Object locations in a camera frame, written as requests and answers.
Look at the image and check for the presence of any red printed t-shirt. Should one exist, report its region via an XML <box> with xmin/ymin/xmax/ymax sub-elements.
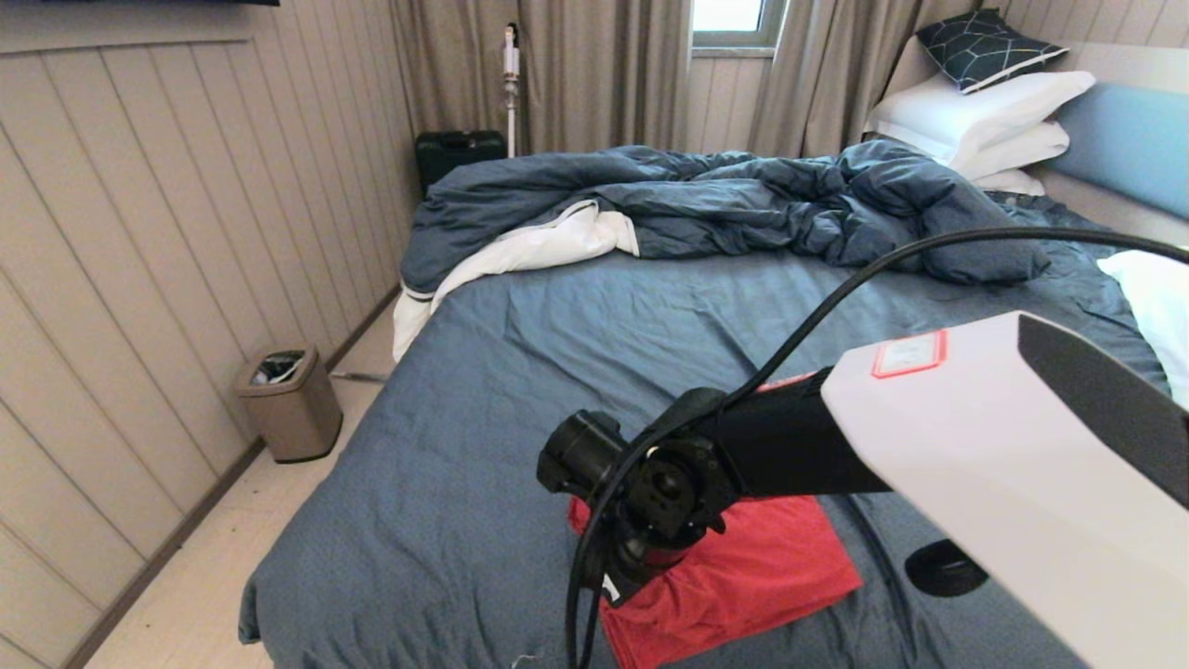
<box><xmin>568</xmin><ymin>492</ymin><xmax>865</xmax><ymax>669</ymax></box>

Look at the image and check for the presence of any dark blue duvet white lining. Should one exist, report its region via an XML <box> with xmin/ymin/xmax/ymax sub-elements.
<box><xmin>392</xmin><ymin>139</ymin><xmax>1052</xmax><ymax>361</ymax></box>

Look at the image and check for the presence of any bronze trash bin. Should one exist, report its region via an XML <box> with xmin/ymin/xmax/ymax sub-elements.
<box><xmin>232</xmin><ymin>346</ymin><xmax>344</xmax><ymax>464</ymax></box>

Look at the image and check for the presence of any black hard case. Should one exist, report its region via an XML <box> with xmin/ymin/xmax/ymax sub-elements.
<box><xmin>414</xmin><ymin>130</ymin><xmax>507</xmax><ymax>198</ymax></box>

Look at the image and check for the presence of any wide beige curtain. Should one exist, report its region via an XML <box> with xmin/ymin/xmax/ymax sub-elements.
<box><xmin>388</xmin><ymin>0</ymin><xmax>693</xmax><ymax>157</ymax></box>

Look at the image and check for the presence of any narrow beige curtain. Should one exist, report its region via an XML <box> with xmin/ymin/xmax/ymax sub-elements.
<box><xmin>748</xmin><ymin>0</ymin><xmax>981</xmax><ymax>159</ymax></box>

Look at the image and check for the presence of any white stick vacuum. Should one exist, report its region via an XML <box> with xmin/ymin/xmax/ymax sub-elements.
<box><xmin>502</xmin><ymin>24</ymin><xmax>519</xmax><ymax>159</ymax></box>

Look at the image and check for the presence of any flat white pillow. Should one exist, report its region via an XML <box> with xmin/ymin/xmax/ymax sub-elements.
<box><xmin>971</xmin><ymin>169</ymin><xmax>1046</xmax><ymax>196</ymax></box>

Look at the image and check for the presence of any large white pillow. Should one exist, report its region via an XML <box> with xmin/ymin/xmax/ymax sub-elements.
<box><xmin>864</xmin><ymin>70</ymin><xmax>1097</xmax><ymax>166</ymax></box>

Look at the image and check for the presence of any medium white pillow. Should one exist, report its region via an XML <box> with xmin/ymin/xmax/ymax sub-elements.
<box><xmin>947</xmin><ymin>120</ymin><xmax>1071</xmax><ymax>181</ymax></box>

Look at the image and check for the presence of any white pillow at bed edge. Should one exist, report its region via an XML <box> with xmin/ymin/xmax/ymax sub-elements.
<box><xmin>1096</xmin><ymin>249</ymin><xmax>1189</xmax><ymax>410</ymax></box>

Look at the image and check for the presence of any dark geometric patterned cushion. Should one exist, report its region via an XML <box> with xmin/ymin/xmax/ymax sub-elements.
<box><xmin>915</xmin><ymin>7</ymin><xmax>1069</xmax><ymax>94</ymax></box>

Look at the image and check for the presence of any blue headboard cushion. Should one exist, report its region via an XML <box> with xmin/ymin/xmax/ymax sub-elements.
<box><xmin>1050</xmin><ymin>82</ymin><xmax>1189</xmax><ymax>221</ymax></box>

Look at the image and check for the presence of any beige headboard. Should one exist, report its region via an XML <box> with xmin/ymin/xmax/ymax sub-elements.
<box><xmin>878</xmin><ymin>35</ymin><xmax>1189</xmax><ymax>246</ymax></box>

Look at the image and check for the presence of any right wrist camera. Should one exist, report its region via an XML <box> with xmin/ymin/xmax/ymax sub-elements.
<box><xmin>537</xmin><ymin>409</ymin><xmax>633</xmax><ymax>498</ymax></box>

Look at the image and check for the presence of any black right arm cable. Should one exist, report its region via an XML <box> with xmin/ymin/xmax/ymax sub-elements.
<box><xmin>565</xmin><ymin>226</ymin><xmax>1189</xmax><ymax>669</ymax></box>

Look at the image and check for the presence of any window with grey frame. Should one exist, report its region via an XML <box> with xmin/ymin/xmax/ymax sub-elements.
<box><xmin>690</xmin><ymin>0</ymin><xmax>786</xmax><ymax>57</ymax></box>

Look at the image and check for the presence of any dark wall screen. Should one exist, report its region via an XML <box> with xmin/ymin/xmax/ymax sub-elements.
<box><xmin>37</xmin><ymin>0</ymin><xmax>280</xmax><ymax>7</ymax></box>

